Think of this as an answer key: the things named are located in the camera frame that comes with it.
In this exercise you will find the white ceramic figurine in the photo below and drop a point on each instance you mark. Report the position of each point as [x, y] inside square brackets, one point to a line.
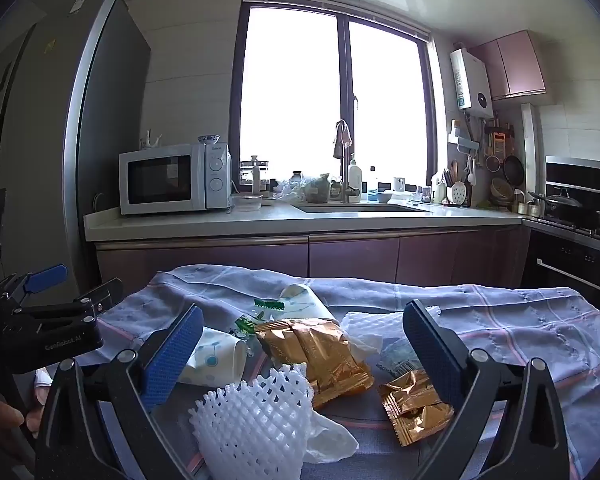
[150, 141]

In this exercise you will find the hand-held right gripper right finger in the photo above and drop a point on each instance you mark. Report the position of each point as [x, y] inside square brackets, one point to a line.
[430, 355]

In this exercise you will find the clear barcode wrapper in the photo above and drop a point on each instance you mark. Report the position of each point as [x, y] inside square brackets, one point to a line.
[400, 360]

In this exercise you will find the glass food container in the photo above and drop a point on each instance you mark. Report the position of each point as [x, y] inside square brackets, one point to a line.
[247, 203]

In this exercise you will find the white soap dispenser bottle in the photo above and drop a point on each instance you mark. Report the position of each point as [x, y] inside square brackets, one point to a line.
[355, 180]

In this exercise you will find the flat white foam fruit net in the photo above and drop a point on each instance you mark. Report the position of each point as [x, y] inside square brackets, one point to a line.
[375, 322]

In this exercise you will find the grey refrigerator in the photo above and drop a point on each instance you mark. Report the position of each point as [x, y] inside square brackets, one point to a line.
[45, 135]

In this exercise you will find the wall-mounted storage shelf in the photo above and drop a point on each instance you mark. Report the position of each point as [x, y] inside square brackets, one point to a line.
[464, 142]

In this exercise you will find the person's left hand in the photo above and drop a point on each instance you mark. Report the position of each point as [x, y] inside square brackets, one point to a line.
[0, 420]

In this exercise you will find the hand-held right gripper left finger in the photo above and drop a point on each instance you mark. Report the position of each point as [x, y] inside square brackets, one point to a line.
[175, 360]

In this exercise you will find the small blue bowl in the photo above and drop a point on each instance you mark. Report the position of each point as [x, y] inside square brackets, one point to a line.
[385, 197]

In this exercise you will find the white perforated utensil holder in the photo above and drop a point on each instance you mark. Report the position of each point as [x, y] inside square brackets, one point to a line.
[457, 194]

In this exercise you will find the kitchen sink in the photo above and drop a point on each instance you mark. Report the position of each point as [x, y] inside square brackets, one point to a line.
[360, 208]

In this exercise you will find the clear green printed wrapper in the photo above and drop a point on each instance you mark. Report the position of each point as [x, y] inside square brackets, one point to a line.
[245, 327]

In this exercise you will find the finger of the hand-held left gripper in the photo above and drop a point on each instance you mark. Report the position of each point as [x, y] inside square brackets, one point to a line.
[45, 277]
[105, 294]

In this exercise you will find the blue patterned bowl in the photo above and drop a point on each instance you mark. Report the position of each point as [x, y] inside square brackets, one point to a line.
[208, 139]

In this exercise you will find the large white foam fruit net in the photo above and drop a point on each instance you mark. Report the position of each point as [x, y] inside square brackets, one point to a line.
[250, 420]

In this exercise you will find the white water heater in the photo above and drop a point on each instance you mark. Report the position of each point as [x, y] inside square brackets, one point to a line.
[470, 85]

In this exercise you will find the kitchen counter with maroon cabinets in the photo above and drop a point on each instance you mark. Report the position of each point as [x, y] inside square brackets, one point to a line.
[350, 255]

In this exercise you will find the large gold snack wrapper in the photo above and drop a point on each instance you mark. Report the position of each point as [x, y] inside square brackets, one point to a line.
[320, 350]

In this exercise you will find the metal kitchen faucet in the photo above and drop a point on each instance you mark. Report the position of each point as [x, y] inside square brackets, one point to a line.
[345, 182]

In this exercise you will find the wok with lid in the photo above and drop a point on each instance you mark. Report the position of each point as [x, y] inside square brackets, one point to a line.
[555, 202]

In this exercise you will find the blue checked cloth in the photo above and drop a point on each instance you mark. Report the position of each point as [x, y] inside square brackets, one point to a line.
[530, 320]

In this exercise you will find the pile of clear plastic bags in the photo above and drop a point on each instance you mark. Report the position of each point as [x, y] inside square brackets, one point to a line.
[305, 187]

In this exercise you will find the green wrapper strip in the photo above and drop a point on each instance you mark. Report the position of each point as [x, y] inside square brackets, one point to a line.
[269, 304]

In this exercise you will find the white mug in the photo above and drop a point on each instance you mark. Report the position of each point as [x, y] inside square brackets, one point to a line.
[399, 184]

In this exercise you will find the small gold snack wrapper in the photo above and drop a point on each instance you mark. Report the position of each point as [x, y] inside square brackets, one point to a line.
[410, 410]

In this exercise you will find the dotted paper cup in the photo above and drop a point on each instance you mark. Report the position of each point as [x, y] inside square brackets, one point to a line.
[305, 305]
[215, 360]

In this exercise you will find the beige cloth on faucet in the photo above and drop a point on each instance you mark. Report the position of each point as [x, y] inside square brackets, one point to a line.
[341, 142]

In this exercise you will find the white microwave oven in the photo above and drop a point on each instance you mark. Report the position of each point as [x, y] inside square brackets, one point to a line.
[155, 180]

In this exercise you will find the pink wall cabinet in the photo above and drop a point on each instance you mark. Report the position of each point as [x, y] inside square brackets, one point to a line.
[515, 65]

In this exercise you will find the stack of ceramic bowls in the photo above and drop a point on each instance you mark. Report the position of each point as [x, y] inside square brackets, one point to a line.
[502, 191]

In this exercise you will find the black hanging frying pan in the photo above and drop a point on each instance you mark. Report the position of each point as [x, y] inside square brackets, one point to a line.
[513, 169]

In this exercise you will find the kitchen window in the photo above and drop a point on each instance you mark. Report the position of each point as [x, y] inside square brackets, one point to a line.
[290, 95]

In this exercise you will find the glass coffee press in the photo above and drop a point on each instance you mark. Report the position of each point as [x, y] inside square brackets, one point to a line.
[255, 175]

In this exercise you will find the black built-in oven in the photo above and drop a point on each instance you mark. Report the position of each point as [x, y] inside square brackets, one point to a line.
[565, 265]

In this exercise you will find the orange grater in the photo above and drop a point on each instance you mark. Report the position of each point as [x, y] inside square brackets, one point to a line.
[500, 144]

